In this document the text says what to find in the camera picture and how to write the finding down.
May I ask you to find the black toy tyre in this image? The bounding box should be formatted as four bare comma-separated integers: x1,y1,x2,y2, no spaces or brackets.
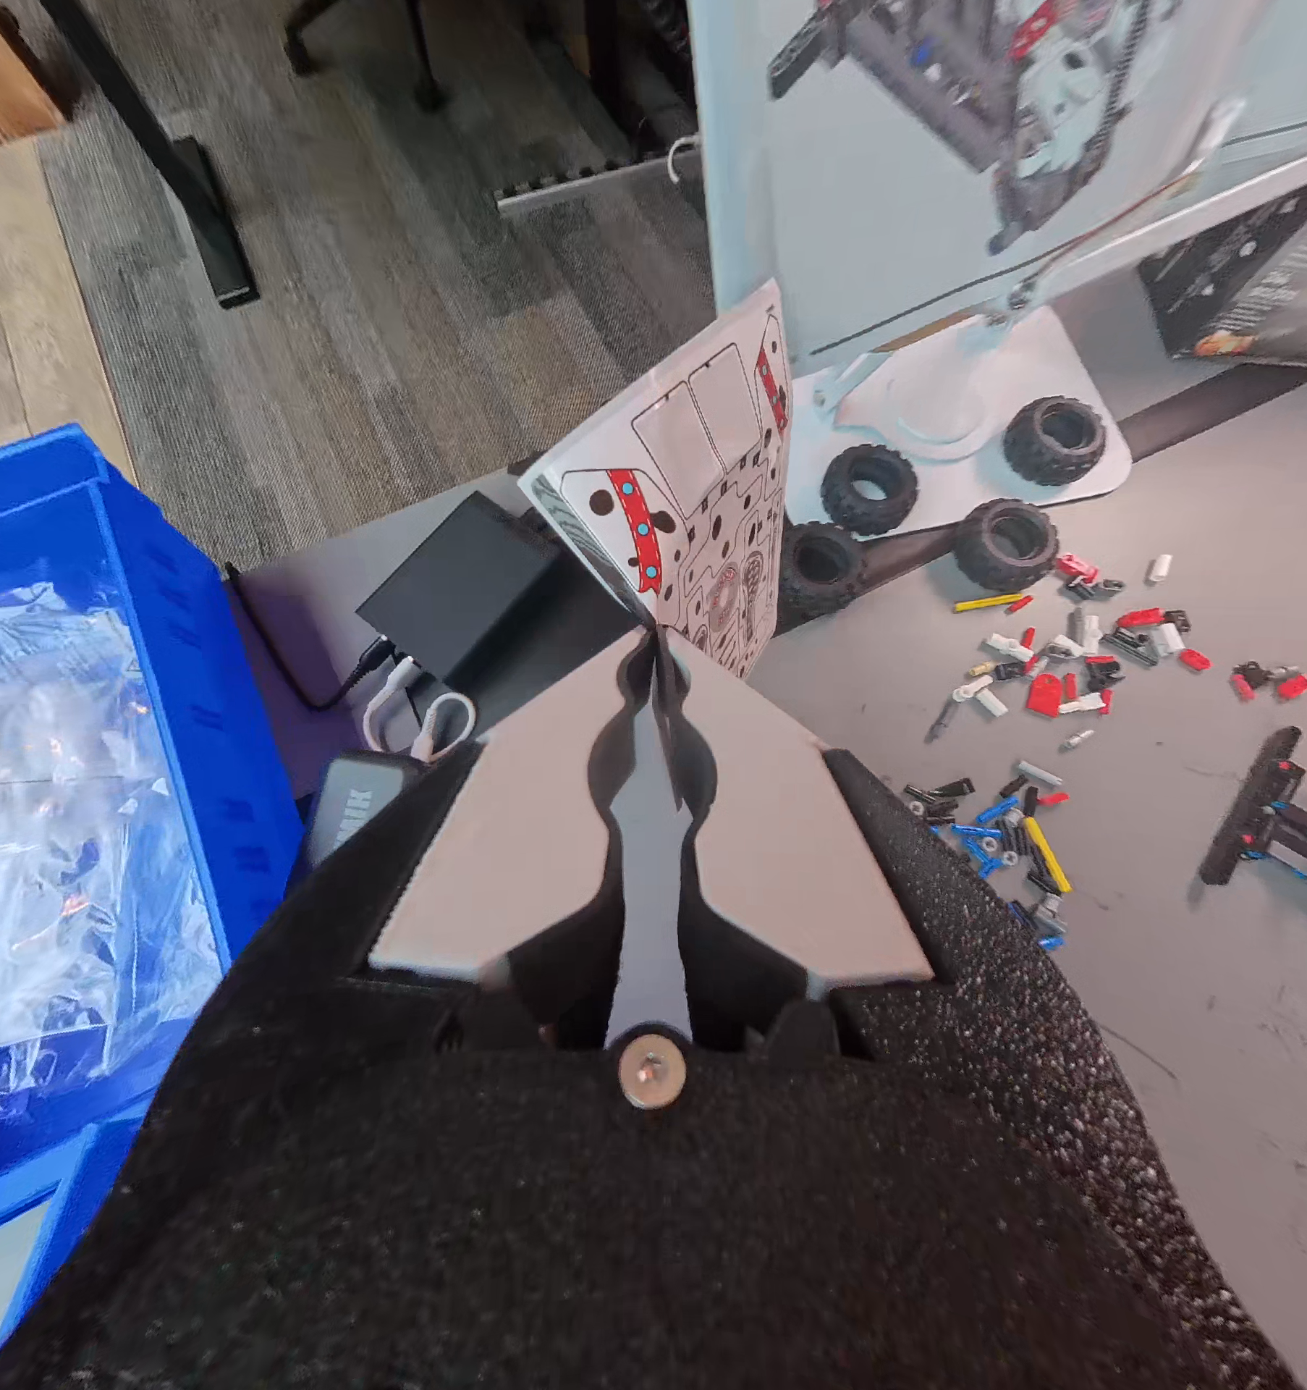
778,521,865,620
822,442,920,536
953,499,1058,593
1002,396,1108,486

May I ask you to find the white sticker sheet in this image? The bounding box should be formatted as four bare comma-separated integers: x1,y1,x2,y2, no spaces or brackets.
518,280,793,679

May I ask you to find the blue plastic bin with tag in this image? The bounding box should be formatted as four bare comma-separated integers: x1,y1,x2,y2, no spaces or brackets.
0,1118,138,1358

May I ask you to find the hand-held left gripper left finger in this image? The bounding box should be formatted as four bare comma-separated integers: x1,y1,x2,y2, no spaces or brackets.
368,627,655,1049

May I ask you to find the black adapter box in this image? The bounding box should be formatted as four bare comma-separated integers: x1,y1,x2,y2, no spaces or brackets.
355,490,567,679

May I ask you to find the grey power strip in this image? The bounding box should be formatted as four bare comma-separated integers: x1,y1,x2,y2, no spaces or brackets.
495,156,709,212

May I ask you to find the printed toy truck box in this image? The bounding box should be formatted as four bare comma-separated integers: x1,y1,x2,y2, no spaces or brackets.
1136,173,1307,370

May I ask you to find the grey desk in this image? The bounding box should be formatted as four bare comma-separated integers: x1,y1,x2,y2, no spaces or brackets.
224,368,1307,1390

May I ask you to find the white black toy truck chassis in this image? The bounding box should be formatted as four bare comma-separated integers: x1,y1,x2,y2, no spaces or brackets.
1195,725,1307,902

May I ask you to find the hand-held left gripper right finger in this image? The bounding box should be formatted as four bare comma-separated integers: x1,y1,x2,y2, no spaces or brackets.
653,629,935,1049

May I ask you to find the black table leg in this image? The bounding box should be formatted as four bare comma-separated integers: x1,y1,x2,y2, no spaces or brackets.
39,0,259,310

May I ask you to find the open instruction booklet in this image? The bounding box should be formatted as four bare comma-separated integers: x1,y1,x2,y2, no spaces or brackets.
688,0,1307,359

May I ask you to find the white cable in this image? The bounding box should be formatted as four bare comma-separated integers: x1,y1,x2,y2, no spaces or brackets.
362,655,477,763

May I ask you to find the black cable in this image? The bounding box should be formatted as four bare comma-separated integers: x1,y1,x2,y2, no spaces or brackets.
224,564,394,712

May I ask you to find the clear plastic bag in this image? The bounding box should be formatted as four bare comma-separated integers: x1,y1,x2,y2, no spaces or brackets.
0,581,225,1120

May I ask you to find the pile of red white parts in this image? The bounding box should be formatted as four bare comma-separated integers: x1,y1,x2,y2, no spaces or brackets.
924,551,1307,751

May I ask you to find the black power bank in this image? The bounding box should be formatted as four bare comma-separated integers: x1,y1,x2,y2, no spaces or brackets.
304,749,427,870

